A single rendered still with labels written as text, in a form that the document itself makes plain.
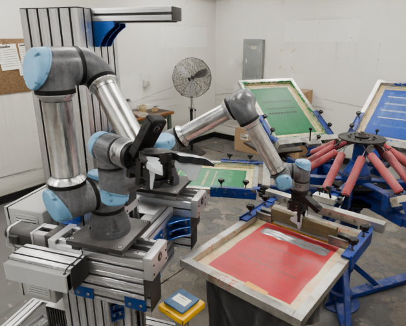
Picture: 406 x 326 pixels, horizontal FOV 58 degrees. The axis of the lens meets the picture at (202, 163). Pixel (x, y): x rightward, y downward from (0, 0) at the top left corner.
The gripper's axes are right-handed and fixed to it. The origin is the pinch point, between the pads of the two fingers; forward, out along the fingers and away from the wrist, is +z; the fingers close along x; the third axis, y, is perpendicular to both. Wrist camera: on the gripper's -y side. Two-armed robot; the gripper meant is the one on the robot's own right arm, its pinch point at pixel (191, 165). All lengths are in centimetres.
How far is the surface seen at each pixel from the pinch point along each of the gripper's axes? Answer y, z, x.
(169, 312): 69, -35, -32
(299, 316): 61, 3, -59
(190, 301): 66, -32, -40
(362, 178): 36, -27, -191
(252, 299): 63, -15, -56
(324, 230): 49, -15, -114
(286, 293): 63, -9, -71
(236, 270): 63, -33, -69
